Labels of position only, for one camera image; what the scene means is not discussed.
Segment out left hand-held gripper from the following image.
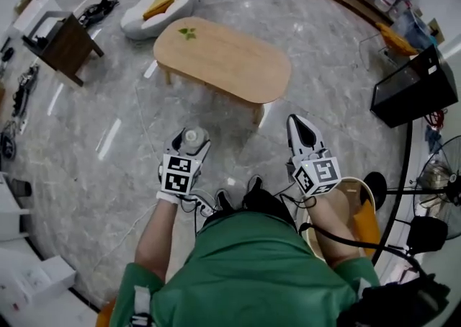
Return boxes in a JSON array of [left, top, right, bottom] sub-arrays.
[[158, 127, 212, 197]]

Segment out white shoulder strap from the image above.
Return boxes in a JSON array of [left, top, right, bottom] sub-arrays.
[[132, 285, 157, 327]]

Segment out yellow cushion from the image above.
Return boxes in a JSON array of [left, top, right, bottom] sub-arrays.
[[142, 0, 176, 21]]

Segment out black equipment with cables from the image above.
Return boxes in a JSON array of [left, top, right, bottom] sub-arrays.
[[11, 63, 40, 118]]

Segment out black gear pile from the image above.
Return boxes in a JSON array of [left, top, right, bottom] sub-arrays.
[[76, 0, 120, 27]]

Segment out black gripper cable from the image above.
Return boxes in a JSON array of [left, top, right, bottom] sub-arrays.
[[297, 222, 428, 278]]

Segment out orange chair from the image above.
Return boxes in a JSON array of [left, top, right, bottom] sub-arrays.
[[375, 21, 419, 58]]

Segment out person's left forearm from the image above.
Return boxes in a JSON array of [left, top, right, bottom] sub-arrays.
[[134, 191, 182, 273]]

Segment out red cable bundle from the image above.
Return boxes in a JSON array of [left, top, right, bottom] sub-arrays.
[[424, 108, 448, 129]]

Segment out person's green shirt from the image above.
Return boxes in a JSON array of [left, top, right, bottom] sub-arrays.
[[109, 210, 382, 327]]

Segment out dark wooden side table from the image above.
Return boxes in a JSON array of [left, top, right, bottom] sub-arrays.
[[21, 10, 106, 88]]

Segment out person's black trousers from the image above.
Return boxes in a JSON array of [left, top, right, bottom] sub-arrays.
[[202, 188, 299, 233]]

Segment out black standing fan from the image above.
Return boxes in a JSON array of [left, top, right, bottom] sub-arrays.
[[413, 133, 461, 241]]

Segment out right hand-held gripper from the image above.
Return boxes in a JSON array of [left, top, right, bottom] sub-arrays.
[[286, 113, 342, 198]]

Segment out person's black shoe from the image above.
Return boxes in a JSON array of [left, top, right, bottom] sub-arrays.
[[215, 189, 236, 212], [246, 174, 264, 197]]

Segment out person's right forearm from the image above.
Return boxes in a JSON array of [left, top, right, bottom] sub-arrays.
[[305, 187, 362, 269]]

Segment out white power strip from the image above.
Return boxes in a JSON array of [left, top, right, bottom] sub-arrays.
[[194, 198, 218, 218]]

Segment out person's right black shoe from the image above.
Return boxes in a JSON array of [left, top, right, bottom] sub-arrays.
[[246, 174, 264, 197]]

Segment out black padded seat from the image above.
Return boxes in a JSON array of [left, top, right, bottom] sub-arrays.
[[408, 215, 449, 255]]

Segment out clear plastic container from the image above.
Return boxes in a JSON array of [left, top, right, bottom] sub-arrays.
[[181, 126, 210, 156]]

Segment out white armchair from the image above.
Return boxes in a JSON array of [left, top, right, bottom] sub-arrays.
[[120, 0, 197, 40]]

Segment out black arched floor lamp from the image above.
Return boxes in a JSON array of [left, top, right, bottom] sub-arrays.
[[362, 119, 451, 266]]

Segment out orange cushion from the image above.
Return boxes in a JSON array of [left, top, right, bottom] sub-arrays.
[[353, 198, 382, 257]]

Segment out person's left black shoe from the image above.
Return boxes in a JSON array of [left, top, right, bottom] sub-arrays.
[[215, 189, 236, 212]]

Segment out oval wooden coffee table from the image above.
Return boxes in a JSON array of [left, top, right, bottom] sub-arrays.
[[153, 15, 292, 125]]

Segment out white cardboard box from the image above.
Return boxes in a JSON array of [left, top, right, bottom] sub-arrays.
[[0, 254, 77, 316]]

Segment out white low cabinet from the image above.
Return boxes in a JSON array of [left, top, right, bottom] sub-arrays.
[[12, 0, 63, 35]]

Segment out black open cabinet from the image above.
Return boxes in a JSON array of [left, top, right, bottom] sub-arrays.
[[370, 43, 460, 129]]

